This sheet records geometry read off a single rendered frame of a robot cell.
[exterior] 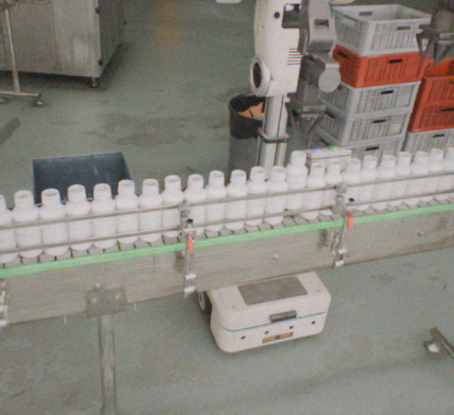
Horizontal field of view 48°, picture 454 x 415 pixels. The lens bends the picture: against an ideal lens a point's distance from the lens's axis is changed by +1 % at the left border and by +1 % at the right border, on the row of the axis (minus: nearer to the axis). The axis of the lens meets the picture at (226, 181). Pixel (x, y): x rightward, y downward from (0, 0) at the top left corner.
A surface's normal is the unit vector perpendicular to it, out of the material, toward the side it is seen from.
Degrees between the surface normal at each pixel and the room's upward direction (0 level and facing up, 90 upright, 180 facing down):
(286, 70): 90
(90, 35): 93
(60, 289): 90
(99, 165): 90
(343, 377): 0
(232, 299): 0
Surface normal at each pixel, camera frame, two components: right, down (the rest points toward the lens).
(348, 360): 0.08, -0.85
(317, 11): 0.32, -0.04
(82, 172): 0.33, 0.51
